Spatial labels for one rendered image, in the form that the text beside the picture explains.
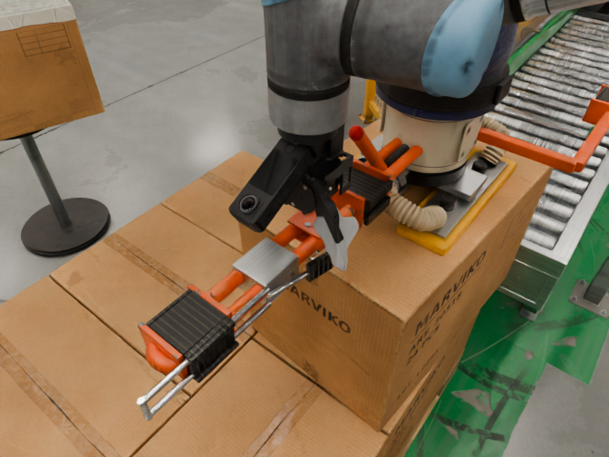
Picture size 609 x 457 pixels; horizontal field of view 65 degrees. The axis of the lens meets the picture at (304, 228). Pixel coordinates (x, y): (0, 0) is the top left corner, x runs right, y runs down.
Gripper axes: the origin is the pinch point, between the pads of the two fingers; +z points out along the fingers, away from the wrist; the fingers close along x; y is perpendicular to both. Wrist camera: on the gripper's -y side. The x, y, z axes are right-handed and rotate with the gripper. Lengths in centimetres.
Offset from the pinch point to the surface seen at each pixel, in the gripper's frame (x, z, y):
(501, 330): -22, 107, 96
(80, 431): 35, 53, -32
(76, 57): 136, 22, 41
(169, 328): 2.2, -2.0, -20.9
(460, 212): -10.9, 10.6, 34.8
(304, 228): 1.3, -1.2, 3.0
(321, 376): 1.4, 49.0, 9.3
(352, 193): -0.6, -2.7, 12.6
